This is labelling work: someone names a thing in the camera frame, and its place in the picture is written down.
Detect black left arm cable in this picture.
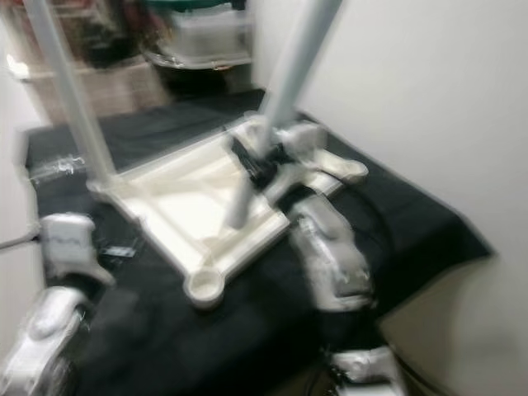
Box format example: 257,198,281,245
0,231,46,252

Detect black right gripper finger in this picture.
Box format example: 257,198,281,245
227,136,261,170

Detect white plastic table leg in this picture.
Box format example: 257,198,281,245
224,0,346,232
305,153,370,186
21,0,118,189

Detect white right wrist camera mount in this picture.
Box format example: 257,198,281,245
268,122,331,203

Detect black wok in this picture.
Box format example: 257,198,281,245
140,45,252,96

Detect black plastic bag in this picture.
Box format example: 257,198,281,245
82,0,158,67

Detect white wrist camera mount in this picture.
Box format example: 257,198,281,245
268,122,331,203
40,213,112,285

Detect clear plastic storage box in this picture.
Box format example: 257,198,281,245
161,8,252,65

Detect clear plastic bag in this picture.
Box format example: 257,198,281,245
29,155,92,178

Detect white plastic children table top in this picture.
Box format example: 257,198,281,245
87,111,370,313

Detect dark green round lid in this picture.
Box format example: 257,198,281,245
144,0,248,13

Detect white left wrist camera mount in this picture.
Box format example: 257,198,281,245
40,213,112,285

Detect black tablecloth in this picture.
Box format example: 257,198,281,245
21,89,496,396

